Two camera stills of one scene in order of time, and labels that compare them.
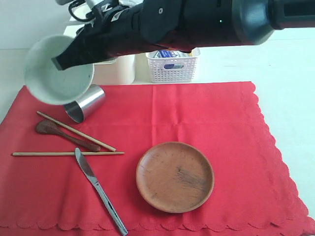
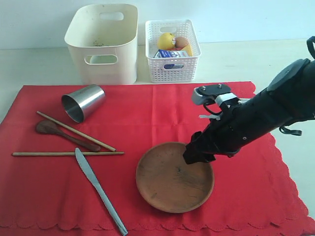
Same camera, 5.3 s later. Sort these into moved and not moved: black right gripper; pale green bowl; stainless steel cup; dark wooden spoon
Moved: black right gripper; pale green bowl
Not moved: dark wooden spoon; stainless steel cup
